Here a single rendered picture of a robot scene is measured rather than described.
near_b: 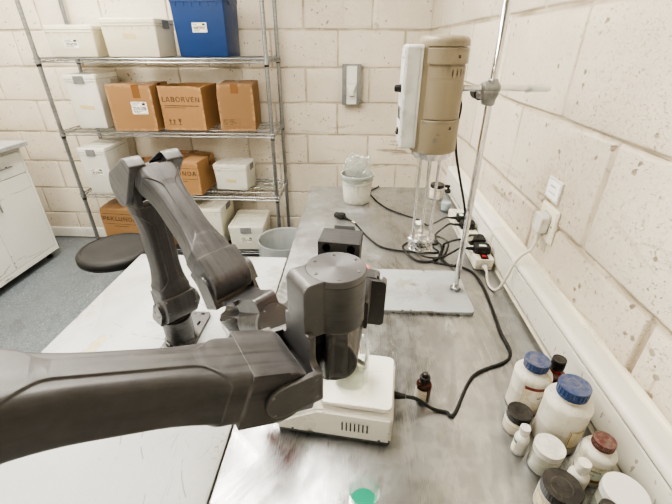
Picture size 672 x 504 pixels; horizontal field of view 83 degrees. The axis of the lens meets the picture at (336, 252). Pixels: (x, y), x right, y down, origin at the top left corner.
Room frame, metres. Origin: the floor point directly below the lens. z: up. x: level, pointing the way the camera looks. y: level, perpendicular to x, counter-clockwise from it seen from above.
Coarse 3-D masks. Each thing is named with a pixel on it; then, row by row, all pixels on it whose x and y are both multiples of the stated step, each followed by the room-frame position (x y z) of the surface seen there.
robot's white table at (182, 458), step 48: (144, 288) 0.88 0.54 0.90; (96, 336) 0.68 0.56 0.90; (144, 336) 0.68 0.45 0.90; (144, 432) 0.43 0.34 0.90; (192, 432) 0.43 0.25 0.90; (0, 480) 0.35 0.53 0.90; (48, 480) 0.35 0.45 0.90; (96, 480) 0.35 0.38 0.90; (144, 480) 0.35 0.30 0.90; (192, 480) 0.35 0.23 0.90
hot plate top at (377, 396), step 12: (372, 360) 0.52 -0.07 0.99; (384, 360) 0.52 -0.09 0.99; (372, 372) 0.49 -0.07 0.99; (384, 372) 0.49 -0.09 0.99; (324, 384) 0.46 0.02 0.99; (372, 384) 0.46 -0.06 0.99; (384, 384) 0.46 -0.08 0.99; (324, 396) 0.44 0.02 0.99; (336, 396) 0.44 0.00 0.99; (348, 396) 0.44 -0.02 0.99; (360, 396) 0.44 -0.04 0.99; (372, 396) 0.44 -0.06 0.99; (384, 396) 0.44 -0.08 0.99; (360, 408) 0.42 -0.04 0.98; (372, 408) 0.41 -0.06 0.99; (384, 408) 0.41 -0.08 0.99
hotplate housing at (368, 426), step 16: (320, 400) 0.44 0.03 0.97; (304, 416) 0.43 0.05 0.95; (320, 416) 0.42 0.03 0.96; (336, 416) 0.42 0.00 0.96; (352, 416) 0.42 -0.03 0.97; (368, 416) 0.41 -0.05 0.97; (384, 416) 0.41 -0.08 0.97; (320, 432) 0.42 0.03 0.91; (336, 432) 0.42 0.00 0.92; (352, 432) 0.41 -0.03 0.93; (368, 432) 0.41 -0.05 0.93; (384, 432) 0.40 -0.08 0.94
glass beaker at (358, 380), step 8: (360, 344) 0.50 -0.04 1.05; (368, 344) 0.48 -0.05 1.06; (360, 352) 0.50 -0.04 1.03; (368, 352) 0.46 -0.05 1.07; (360, 360) 0.45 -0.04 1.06; (368, 360) 0.46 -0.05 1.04; (360, 368) 0.45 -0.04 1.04; (368, 368) 0.46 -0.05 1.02; (352, 376) 0.44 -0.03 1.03; (360, 376) 0.45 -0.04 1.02; (336, 384) 0.46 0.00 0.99; (344, 384) 0.45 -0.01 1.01; (352, 384) 0.44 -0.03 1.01; (360, 384) 0.45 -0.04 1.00
